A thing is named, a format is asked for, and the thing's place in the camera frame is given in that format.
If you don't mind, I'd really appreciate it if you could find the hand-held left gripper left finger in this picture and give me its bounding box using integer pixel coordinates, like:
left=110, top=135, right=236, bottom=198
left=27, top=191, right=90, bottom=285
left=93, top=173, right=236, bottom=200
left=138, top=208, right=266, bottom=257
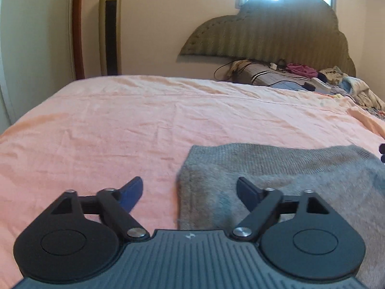
left=50, top=176, right=151, bottom=242

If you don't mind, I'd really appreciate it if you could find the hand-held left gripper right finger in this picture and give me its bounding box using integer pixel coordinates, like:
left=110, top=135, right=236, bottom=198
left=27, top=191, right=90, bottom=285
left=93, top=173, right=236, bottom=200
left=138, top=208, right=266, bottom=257
left=231, top=177, right=331, bottom=242

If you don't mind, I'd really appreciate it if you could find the grey sweater with navy sleeves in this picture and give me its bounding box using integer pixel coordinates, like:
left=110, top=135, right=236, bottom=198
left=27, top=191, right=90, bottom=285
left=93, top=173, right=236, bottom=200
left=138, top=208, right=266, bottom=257
left=176, top=144, right=385, bottom=289

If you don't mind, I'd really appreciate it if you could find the pile of light clothes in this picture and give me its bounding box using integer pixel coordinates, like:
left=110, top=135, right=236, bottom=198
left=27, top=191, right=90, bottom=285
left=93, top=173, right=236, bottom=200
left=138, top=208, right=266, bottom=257
left=319, top=66, right=385, bottom=110

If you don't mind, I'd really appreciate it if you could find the pink bed sheet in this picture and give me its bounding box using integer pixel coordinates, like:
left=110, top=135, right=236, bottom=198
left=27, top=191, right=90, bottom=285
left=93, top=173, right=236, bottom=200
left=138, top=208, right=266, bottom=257
left=0, top=75, right=385, bottom=289

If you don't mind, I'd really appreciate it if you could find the white power strip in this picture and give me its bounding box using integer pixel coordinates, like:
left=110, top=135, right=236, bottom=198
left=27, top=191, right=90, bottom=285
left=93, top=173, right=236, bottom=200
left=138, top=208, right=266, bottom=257
left=311, top=78, right=331, bottom=93

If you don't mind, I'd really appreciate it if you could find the blue cloth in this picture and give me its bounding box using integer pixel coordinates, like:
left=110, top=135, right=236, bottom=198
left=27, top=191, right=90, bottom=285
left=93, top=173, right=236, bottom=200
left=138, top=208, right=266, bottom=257
left=271, top=81, right=305, bottom=91

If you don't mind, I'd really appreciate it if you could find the magenta cloth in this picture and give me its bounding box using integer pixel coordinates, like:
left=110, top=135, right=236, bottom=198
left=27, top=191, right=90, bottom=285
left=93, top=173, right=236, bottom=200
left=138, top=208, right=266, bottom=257
left=286, top=63, right=319, bottom=79

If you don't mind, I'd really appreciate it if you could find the striped pillow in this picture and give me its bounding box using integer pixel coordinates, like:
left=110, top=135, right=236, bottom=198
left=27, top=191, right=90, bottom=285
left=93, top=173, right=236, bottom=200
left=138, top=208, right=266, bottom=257
left=230, top=60, right=313, bottom=88

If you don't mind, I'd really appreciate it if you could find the olive padded headboard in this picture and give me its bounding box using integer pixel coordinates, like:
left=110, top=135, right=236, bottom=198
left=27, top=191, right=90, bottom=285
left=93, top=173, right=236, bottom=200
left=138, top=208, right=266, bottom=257
left=180, top=0, right=357, bottom=77

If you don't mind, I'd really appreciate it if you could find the gold tower heater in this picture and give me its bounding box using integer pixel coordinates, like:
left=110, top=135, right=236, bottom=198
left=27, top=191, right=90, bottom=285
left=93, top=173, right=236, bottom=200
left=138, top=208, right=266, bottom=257
left=99, top=0, right=122, bottom=76

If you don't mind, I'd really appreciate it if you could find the brown wooden door frame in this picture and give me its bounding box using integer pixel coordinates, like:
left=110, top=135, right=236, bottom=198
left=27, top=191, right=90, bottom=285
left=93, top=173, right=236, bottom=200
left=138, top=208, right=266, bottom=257
left=71, top=0, right=85, bottom=81

